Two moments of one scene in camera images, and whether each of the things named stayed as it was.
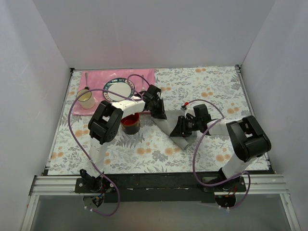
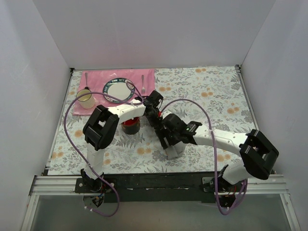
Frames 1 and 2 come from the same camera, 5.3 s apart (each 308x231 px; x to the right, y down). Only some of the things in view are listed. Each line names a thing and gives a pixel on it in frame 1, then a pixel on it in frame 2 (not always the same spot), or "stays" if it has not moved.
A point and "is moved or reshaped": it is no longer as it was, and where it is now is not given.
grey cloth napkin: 169,124 is moved or reshaped
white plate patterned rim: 122,86 stays
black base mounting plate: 160,187 stays
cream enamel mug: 86,101 stays
